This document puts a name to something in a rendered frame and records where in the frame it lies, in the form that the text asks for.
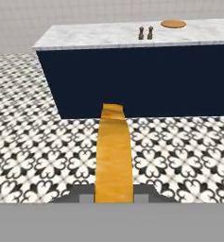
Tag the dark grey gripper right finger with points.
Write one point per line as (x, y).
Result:
(145, 196)

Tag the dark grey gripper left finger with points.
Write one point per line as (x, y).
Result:
(82, 196)

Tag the orange round plate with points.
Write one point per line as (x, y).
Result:
(173, 23)

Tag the dark brown pepper mill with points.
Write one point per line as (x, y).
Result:
(150, 32)
(141, 33)

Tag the navy dining counter marble top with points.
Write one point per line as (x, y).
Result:
(141, 78)

